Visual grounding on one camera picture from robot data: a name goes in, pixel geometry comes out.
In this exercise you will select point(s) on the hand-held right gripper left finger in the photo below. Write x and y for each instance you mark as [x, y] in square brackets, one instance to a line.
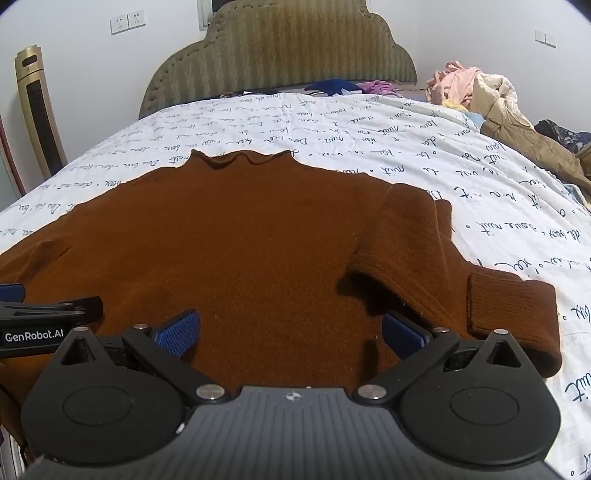
[180, 330]

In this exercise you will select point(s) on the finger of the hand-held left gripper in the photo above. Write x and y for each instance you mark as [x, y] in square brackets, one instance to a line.
[10, 292]
[69, 310]

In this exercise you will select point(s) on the purple cloth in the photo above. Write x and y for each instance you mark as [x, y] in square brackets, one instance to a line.
[375, 87]

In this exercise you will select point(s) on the blue cloth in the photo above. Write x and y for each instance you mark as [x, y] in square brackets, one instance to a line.
[334, 86]

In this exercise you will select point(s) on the white script-printed blanket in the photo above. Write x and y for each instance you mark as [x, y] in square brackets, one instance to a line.
[323, 129]

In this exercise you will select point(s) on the dark patterned cloth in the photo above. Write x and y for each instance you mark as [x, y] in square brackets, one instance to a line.
[561, 134]

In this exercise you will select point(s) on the brown knit sweater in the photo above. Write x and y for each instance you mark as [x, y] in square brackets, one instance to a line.
[254, 240]

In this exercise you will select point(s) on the pink cloth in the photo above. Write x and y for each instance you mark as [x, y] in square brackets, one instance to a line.
[455, 81]

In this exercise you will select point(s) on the dark window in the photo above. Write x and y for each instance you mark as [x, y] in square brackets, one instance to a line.
[213, 9]

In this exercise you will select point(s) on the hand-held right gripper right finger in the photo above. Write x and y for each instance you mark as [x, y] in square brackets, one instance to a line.
[404, 332]

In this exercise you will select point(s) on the yellow cloth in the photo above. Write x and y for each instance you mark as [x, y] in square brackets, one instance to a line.
[455, 105]

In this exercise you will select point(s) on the olive padded headboard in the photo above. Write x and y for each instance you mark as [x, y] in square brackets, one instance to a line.
[277, 50]

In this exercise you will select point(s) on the gold tower air conditioner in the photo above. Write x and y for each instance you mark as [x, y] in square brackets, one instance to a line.
[41, 115]

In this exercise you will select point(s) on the white wall switch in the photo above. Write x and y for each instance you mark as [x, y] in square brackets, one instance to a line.
[545, 38]

